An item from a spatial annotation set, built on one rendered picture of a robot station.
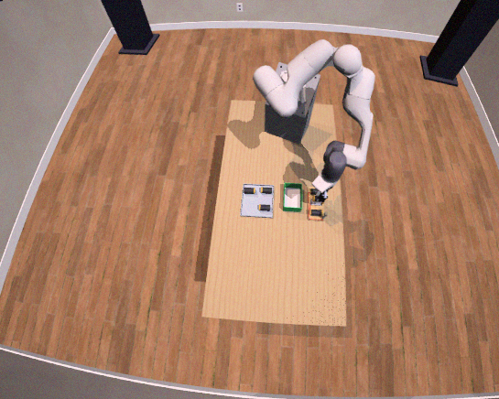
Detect green open-top box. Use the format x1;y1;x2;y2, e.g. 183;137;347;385
283;183;302;212

